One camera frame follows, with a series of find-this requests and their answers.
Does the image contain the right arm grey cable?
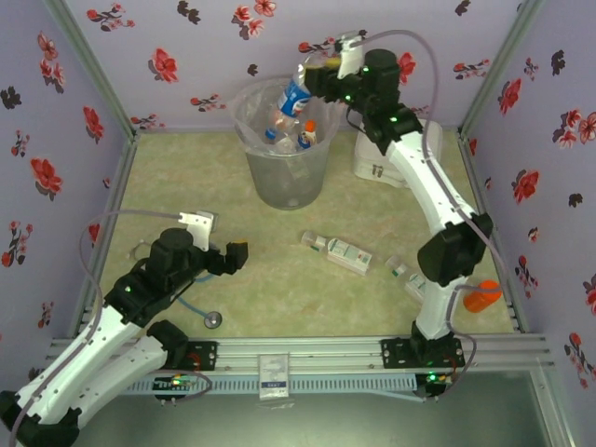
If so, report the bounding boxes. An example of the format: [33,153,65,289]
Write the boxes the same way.
[353,28,508,397]

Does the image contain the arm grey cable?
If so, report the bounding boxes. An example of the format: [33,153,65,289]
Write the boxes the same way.
[353,28,508,397]
[8,209,213,439]

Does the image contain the Pepsi bottle blue cap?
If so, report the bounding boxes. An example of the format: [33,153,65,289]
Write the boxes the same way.
[277,53,327,123]

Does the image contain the clear bottle green white label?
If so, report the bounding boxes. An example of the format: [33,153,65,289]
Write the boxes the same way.
[385,254,428,302]
[301,230,374,277]

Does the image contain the blue stethoscope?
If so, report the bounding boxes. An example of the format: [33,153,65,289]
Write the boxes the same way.
[128,239,224,331]

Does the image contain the orange pill bottle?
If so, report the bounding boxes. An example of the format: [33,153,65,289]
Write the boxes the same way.
[463,278,505,314]

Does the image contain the grey mesh waste bin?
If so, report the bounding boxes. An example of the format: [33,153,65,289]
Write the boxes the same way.
[235,78,339,210]

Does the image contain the white zipped case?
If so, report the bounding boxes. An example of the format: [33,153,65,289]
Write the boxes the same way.
[351,118,443,190]

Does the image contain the clear plastic bin liner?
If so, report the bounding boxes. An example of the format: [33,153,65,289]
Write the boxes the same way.
[227,76,341,156]

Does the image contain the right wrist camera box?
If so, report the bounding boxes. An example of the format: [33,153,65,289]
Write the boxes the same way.
[333,30,368,79]

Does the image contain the small blue-capped water bottle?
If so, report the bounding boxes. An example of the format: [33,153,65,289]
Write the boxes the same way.
[263,127,299,155]

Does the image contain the white label card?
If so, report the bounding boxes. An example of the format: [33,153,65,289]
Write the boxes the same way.
[257,352,292,402]

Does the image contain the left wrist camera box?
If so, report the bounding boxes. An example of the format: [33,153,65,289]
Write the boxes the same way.
[179,210,220,251]

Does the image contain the left arm grey cable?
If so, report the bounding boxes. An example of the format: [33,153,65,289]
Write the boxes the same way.
[8,209,213,439]

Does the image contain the slotted grey cable duct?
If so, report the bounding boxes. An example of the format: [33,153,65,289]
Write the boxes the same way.
[125,375,416,398]

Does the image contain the aluminium frame post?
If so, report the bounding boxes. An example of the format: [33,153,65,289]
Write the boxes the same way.
[42,0,140,137]
[458,0,546,139]

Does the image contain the aluminium table side rail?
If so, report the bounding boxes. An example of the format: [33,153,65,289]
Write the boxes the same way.
[456,132,530,332]
[68,133,140,339]

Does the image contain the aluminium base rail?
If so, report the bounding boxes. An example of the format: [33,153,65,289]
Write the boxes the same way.
[45,333,558,373]

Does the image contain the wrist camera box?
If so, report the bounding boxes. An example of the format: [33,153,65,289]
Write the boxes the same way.
[179,210,220,251]
[333,30,368,79]

